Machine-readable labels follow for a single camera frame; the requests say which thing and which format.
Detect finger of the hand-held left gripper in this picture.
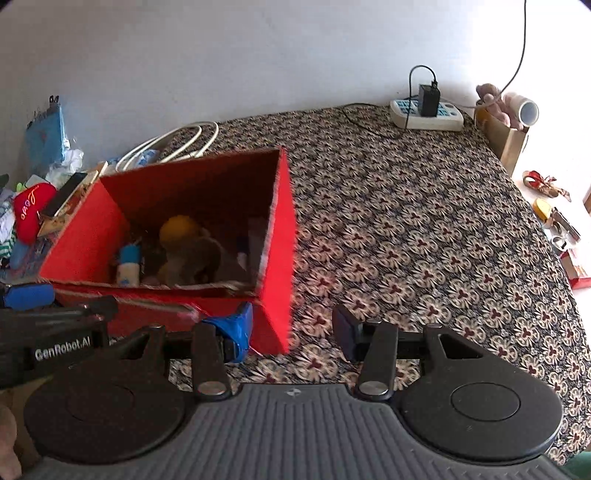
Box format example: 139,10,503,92
0,284,55,311
0,295,119,329

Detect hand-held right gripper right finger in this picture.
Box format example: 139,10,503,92
332,304,497,401

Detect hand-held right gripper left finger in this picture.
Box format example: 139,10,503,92
106,302,254,401

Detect white tube with blue cap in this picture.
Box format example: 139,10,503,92
115,244,141,286

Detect white blue-printed tape roll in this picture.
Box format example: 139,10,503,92
159,235,227,284

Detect red cardboard box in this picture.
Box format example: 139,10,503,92
39,147,298,356

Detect person's left hand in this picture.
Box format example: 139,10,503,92
0,388,38,480

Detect red plush heart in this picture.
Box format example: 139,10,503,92
13,182,57,245

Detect black flat device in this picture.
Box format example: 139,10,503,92
41,172,88,217

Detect floral patterned blanket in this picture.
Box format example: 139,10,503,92
157,104,591,467

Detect crumpled white plastic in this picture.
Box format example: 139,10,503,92
46,148,86,188

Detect blue plastic pouch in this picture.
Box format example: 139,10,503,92
25,95,65,176

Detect blue patterned packet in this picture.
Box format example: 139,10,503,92
131,148,162,168

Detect white power strip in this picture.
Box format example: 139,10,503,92
390,98,465,132

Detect red and white packet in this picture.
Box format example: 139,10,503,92
561,249,591,291

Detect metal clip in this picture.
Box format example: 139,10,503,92
545,208,583,250

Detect black charger adapter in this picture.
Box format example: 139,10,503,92
418,83,441,118

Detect red ribbon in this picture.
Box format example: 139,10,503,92
522,170,572,202

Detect gold paper bag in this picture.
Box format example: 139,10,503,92
475,106,529,177

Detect pink plush toy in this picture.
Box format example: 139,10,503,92
475,83,522,127

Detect white cylindrical tube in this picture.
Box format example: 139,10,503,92
505,92,540,130

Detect coiled white cable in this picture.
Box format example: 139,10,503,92
113,121,220,172

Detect thin charger cable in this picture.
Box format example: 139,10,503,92
341,65,439,134

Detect thin hanging cable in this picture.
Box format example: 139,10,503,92
471,0,528,109

